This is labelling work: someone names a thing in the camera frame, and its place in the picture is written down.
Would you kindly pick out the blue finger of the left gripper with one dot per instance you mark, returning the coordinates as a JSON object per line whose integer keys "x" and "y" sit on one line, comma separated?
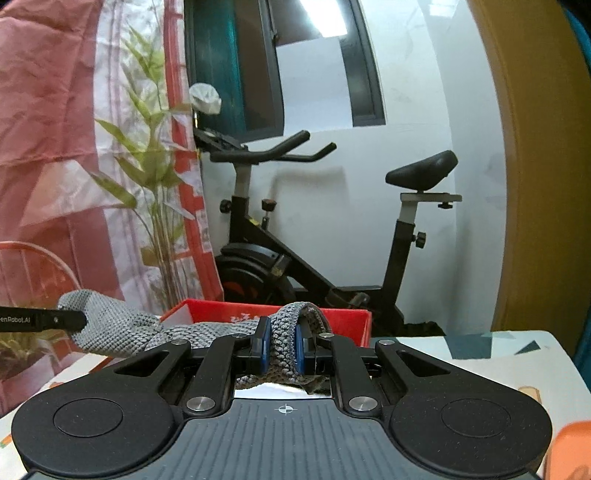
{"x": 70, "y": 320}

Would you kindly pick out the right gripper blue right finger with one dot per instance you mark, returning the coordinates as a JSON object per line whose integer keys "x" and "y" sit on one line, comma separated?
{"x": 338, "y": 358}

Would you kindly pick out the teal curtain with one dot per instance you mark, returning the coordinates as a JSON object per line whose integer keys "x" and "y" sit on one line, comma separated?
{"x": 581, "y": 357}

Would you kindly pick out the black exercise bike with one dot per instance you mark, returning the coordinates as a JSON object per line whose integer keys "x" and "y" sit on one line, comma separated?
{"x": 342, "y": 219}

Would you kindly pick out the grey knitted cloth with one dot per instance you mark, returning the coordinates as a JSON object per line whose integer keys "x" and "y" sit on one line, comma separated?
{"x": 117, "y": 330}

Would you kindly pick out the red strawberry cardboard box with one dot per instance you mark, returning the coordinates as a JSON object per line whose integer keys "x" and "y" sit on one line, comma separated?
{"x": 354, "y": 324}

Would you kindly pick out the pink printed backdrop curtain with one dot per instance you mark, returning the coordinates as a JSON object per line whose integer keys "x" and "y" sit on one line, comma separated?
{"x": 100, "y": 177}

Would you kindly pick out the dark window frame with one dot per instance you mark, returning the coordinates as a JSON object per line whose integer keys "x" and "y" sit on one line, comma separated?
{"x": 283, "y": 66}

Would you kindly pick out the orange plastic dish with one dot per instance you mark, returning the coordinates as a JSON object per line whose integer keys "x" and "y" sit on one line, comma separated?
{"x": 569, "y": 456}

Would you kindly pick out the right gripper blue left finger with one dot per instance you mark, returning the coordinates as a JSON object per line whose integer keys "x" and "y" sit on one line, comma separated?
{"x": 211, "y": 390}

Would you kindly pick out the brown wooden door frame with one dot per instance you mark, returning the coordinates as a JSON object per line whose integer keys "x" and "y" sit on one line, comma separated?
{"x": 545, "y": 114}

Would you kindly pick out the patterned white table cloth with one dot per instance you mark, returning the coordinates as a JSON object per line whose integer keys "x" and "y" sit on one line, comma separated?
{"x": 530, "y": 361}

